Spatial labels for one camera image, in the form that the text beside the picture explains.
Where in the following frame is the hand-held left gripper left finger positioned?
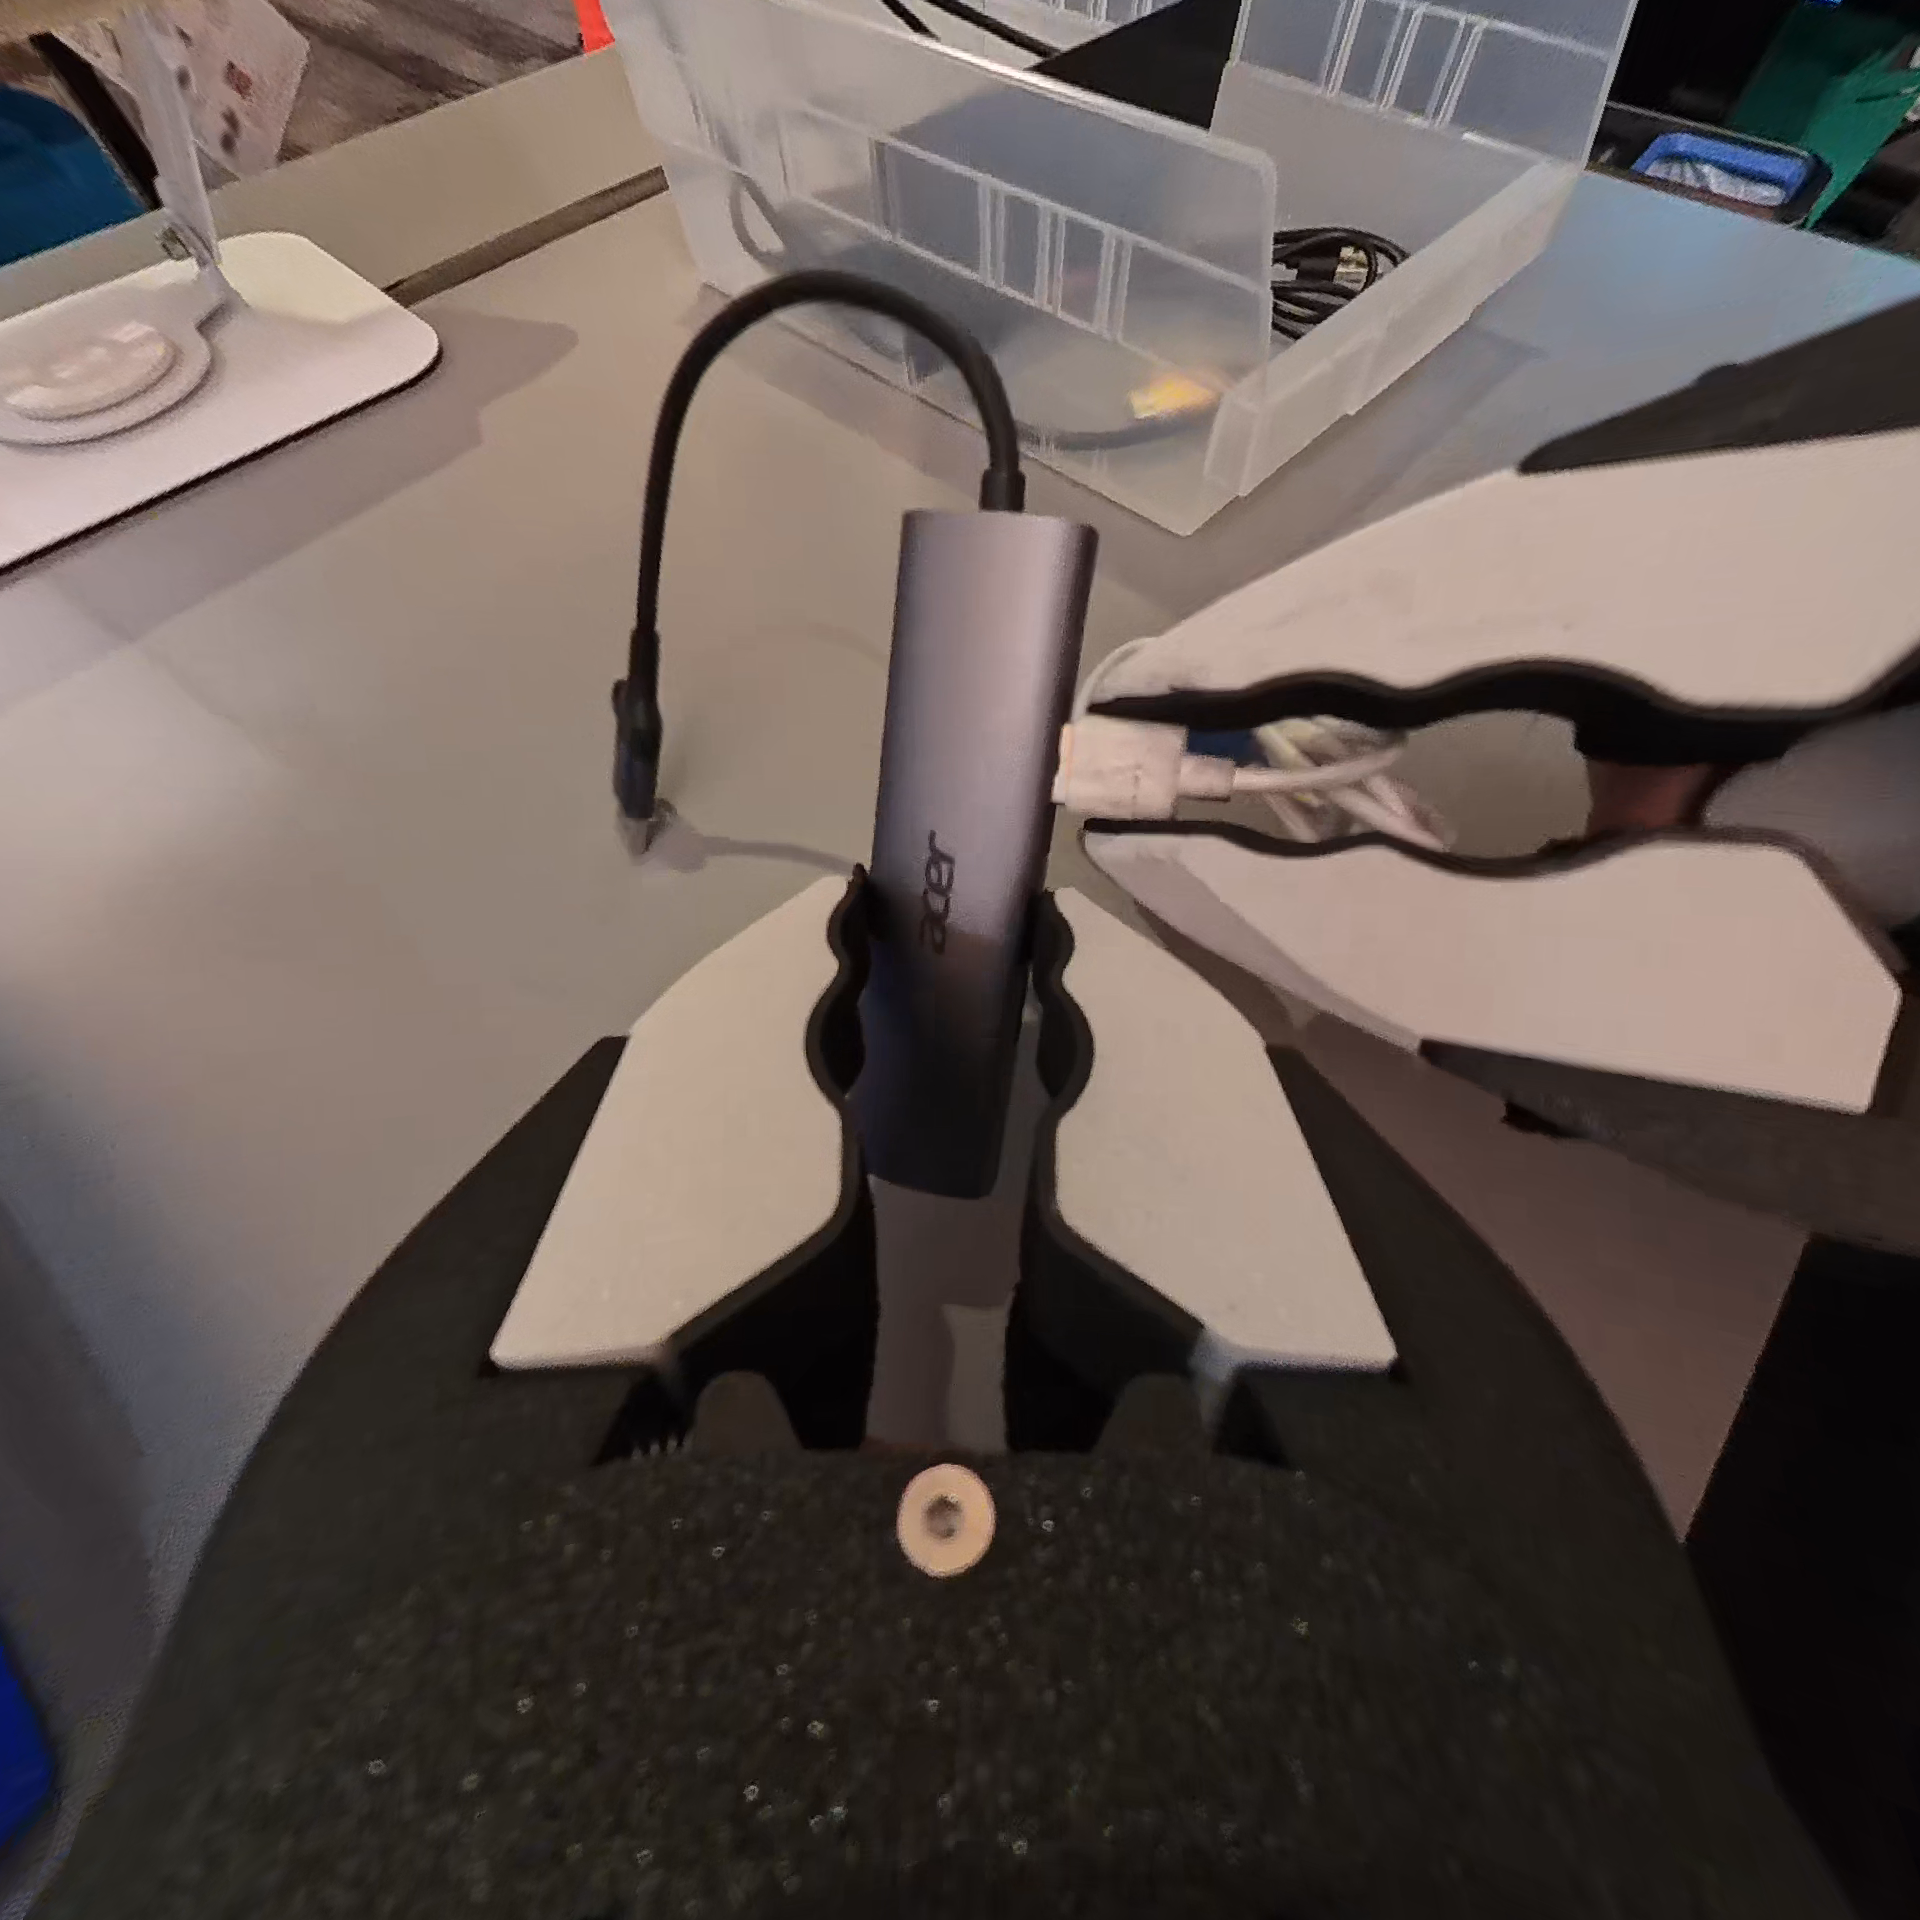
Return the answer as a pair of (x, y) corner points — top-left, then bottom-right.
(487, 875), (882, 1378)

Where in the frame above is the blue box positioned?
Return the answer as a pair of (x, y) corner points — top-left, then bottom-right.
(0, 81), (157, 277)

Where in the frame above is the clear plastic bin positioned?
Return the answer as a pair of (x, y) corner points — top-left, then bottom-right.
(596, 0), (1641, 543)

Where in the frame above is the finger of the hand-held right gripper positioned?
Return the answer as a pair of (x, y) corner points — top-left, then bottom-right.
(1080, 819), (1907, 1116)
(1080, 424), (1920, 768)

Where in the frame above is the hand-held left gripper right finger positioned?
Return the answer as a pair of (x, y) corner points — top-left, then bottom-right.
(1024, 886), (1401, 1378)

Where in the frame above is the white cable bundle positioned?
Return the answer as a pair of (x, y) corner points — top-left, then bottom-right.
(1057, 716), (1460, 862)

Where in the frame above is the white folding stand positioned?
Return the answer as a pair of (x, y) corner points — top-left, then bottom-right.
(0, 0), (445, 578)

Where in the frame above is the person's right hand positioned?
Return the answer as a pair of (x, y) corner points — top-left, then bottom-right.
(1593, 757), (1709, 837)

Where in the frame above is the grey desk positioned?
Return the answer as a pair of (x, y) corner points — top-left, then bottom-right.
(0, 54), (1920, 1920)

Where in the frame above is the black cable with grey plug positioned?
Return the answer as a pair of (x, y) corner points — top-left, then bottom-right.
(609, 272), (1031, 862)

